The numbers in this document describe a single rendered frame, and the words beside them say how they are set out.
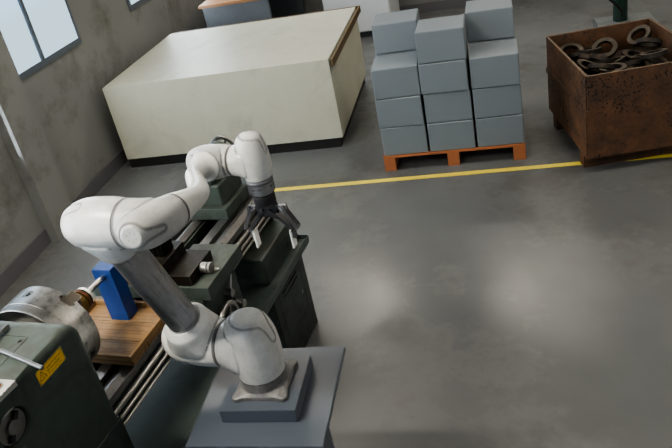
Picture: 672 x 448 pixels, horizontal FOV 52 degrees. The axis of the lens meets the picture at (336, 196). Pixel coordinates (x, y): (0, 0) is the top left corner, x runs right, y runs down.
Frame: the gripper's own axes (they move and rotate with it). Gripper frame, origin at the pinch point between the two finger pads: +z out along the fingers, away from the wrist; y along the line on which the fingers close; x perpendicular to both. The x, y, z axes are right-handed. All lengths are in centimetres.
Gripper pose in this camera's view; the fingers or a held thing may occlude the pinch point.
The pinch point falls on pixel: (276, 243)
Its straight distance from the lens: 240.9
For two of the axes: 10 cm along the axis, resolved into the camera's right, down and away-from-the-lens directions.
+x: 2.8, -5.0, 8.2
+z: 1.8, 8.7, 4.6
